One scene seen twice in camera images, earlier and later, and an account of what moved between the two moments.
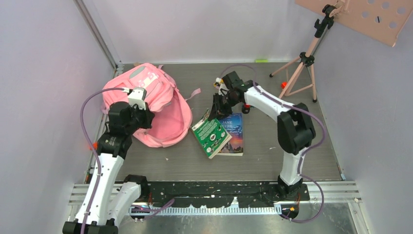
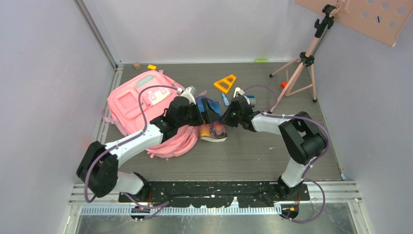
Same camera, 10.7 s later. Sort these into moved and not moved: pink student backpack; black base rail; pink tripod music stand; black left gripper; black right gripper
Moved: black left gripper; black right gripper; pink student backpack
Not moved: pink tripod music stand; black base rail
